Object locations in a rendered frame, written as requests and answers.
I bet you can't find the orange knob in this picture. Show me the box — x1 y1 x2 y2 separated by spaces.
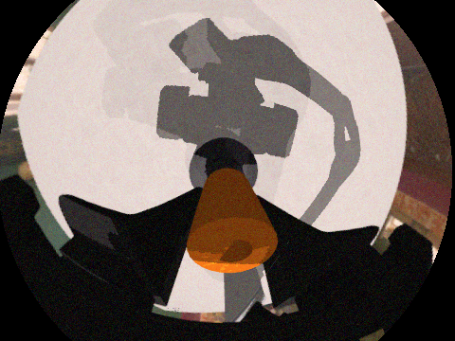
186 168 278 273

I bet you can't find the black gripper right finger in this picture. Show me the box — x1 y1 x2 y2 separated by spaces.
257 194 380 308

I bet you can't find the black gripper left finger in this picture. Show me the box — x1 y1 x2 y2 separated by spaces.
58 187 202 307

